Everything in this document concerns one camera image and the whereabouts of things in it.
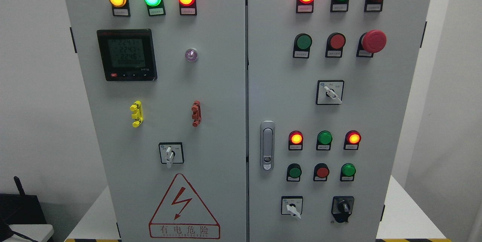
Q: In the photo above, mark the white rotary selector switch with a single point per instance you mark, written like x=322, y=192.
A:
x=292, y=206
x=171, y=153
x=329, y=92

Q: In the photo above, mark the green lit indicator light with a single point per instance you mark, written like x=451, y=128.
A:
x=155, y=7

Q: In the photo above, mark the yellow indicator light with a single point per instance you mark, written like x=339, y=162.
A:
x=120, y=8

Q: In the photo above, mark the red terminal connector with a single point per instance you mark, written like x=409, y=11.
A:
x=196, y=113

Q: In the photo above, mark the red lit indicator lower left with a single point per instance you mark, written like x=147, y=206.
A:
x=295, y=141

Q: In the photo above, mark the small clear purple indicator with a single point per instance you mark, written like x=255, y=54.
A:
x=191, y=55

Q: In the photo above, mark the green push button lower left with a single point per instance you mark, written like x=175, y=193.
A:
x=294, y=172

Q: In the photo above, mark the green push button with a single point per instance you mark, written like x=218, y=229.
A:
x=294, y=172
x=302, y=44

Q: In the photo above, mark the green indicator lower middle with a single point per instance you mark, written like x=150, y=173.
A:
x=324, y=141

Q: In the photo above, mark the green push button upper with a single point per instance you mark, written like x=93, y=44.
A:
x=302, y=44

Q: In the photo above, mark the grey electrical cabinet left door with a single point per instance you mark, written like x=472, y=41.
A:
x=214, y=152

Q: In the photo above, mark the grey electrical cabinet door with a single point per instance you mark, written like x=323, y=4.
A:
x=283, y=89
x=214, y=152

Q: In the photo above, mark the red push button lower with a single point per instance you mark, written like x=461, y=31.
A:
x=321, y=172

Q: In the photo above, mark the red push button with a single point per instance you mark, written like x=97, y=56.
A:
x=335, y=44
x=321, y=172

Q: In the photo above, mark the yellow terminal connector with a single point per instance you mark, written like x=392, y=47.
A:
x=136, y=113

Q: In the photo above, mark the grey electrical cabinet right door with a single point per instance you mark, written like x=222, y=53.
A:
x=283, y=89

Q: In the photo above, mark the red push button upper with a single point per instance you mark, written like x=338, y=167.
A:
x=335, y=44

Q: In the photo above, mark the red lit indicator lower right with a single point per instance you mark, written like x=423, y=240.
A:
x=352, y=140

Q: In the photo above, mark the red lit indicator light left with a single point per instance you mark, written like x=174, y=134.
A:
x=188, y=7

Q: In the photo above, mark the black digital power meter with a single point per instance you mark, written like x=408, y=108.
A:
x=127, y=54

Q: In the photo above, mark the green indicator lower right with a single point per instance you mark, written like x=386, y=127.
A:
x=347, y=172

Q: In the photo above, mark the red triangle danger warning sticker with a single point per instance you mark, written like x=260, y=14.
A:
x=183, y=214

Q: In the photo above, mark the red emergency stop mushroom button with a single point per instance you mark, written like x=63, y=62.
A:
x=371, y=42

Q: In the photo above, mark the white box device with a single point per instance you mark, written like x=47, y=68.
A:
x=38, y=232

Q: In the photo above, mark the black router with antenna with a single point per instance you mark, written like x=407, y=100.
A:
x=19, y=209

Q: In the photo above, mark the silver door lock handle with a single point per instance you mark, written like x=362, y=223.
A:
x=267, y=141

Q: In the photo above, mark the black rotary knob switch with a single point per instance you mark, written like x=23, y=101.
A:
x=342, y=207

